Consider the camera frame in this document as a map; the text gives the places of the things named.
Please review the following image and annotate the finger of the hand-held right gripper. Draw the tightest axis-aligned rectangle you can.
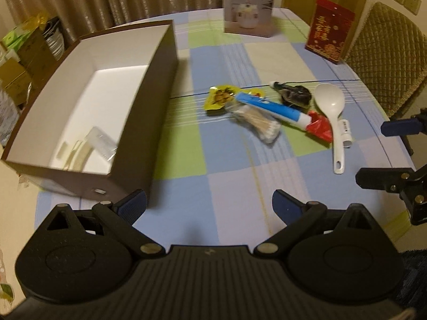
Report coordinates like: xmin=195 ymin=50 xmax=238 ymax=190
xmin=381 ymin=108 xmax=427 ymax=138
xmin=355 ymin=164 xmax=427 ymax=226

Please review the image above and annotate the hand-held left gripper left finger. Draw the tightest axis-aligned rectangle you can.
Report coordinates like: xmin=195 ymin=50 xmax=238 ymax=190
xmin=43 ymin=189 xmax=165 ymax=257

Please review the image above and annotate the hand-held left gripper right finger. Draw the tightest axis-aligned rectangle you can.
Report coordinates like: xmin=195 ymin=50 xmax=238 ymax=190
xmin=254 ymin=189 xmax=380 ymax=257

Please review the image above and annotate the red snack packet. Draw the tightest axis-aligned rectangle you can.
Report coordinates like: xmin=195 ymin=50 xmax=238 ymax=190
xmin=305 ymin=110 xmax=334 ymax=143

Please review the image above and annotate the brown cardboard box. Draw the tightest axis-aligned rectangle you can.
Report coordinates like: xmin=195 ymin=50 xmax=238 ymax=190
xmin=0 ymin=19 xmax=178 ymax=205

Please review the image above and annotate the blue and white toothpaste tube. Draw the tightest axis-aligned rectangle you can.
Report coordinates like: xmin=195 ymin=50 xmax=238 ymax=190
xmin=236 ymin=93 xmax=313 ymax=130

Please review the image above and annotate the yellow snack packet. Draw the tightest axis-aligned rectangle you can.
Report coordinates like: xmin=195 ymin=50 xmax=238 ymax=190
xmin=204 ymin=85 xmax=265 ymax=116

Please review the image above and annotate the small white tube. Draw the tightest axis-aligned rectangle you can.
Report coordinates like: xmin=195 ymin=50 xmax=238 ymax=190
xmin=338 ymin=119 xmax=353 ymax=148

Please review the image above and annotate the checked tablecloth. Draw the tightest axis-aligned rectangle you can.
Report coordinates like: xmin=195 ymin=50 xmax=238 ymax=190
xmin=35 ymin=7 xmax=418 ymax=265

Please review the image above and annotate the clear plastic packet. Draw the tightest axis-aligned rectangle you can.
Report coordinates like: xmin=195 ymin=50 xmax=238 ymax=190
xmin=84 ymin=126 xmax=120 ymax=161

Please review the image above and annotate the cream curved plastic strip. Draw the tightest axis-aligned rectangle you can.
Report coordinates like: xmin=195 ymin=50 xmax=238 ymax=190
xmin=62 ymin=139 xmax=97 ymax=171

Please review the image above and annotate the white plastic spoon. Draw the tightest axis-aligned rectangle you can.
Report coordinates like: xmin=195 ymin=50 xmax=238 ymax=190
xmin=314 ymin=83 xmax=346 ymax=175

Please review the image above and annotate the bag of cotton swabs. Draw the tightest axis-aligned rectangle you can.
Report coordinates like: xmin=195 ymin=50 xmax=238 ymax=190
xmin=230 ymin=105 xmax=283 ymax=145

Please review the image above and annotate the quilted beige chair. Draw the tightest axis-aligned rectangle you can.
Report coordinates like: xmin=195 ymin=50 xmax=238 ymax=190
xmin=343 ymin=2 xmax=427 ymax=119

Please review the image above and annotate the dark blue clothing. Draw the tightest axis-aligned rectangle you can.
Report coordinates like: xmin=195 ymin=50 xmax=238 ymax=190
xmin=398 ymin=248 xmax=427 ymax=311

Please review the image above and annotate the dark snack packet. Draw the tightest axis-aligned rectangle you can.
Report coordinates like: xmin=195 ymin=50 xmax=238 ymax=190
xmin=270 ymin=80 xmax=313 ymax=109

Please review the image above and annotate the red gift box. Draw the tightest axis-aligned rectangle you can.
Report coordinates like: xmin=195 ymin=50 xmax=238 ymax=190
xmin=305 ymin=0 xmax=356 ymax=66

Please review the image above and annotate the crumpled clear plastic bag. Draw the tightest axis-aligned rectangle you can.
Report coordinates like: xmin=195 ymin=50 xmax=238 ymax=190
xmin=0 ymin=90 xmax=22 ymax=148

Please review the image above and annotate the plain cardboard box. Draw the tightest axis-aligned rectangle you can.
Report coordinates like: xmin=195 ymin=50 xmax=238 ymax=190
xmin=17 ymin=30 xmax=58 ymax=78
xmin=0 ymin=58 xmax=33 ymax=106

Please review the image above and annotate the black and white bundle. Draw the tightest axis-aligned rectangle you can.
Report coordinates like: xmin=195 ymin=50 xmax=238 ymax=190
xmin=43 ymin=17 xmax=74 ymax=61

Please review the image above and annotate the grey appliance carton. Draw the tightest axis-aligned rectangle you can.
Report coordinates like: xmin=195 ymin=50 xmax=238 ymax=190
xmin=222 ymin=0 xmax=277 ymax=38

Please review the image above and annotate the green carton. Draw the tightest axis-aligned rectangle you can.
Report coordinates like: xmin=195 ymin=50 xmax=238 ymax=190
xmin=0 ymin=23 xmax=36 ymax=53

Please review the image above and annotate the yellow plastic bag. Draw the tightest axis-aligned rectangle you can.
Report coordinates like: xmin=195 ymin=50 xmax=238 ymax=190
xmin=28 ymin=11 xmax=51 ymax=33

